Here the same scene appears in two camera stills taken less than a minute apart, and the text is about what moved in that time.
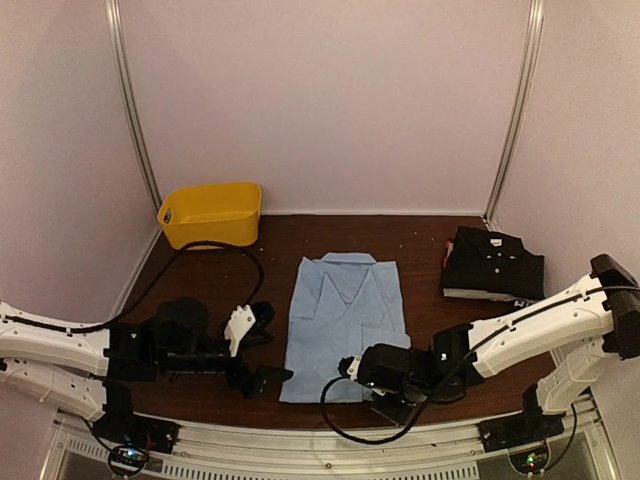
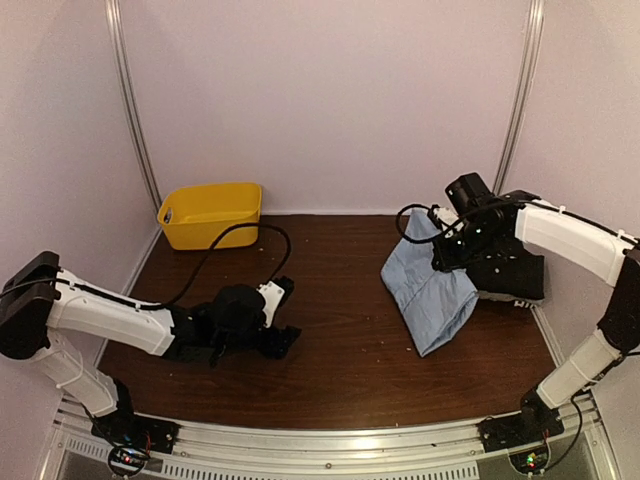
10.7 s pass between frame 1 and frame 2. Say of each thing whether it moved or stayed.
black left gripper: moved
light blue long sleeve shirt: moved
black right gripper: moved
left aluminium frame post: stayed
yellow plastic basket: stayed
